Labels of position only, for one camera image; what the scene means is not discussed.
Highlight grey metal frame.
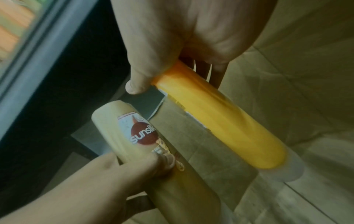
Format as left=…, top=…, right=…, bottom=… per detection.
left=0, top=0, right=100, bottom=141

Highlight person's left forearm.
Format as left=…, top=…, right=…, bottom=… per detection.
left=0, top=193, right=60, bottom=224

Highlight orange packaged goods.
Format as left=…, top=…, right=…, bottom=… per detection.
left=0, top=0, right=38, bottom=61

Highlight person's right hand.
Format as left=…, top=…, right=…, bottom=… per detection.
left=110, top=0, right=278, bottom=95

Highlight brown cardboard box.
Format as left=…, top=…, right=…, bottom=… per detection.
left=41, top=0, right=354, bottom=224

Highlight cream shampoo bottle red label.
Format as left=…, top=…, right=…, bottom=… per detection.
left=91, top=100, right=236, bottom=224

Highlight orange shampoo bottle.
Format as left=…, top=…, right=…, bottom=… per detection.
left=151, top=59, right=305, bottom=182

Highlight person's left hand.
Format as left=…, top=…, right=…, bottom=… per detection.
left=41, top=152, right=177, bottom=224

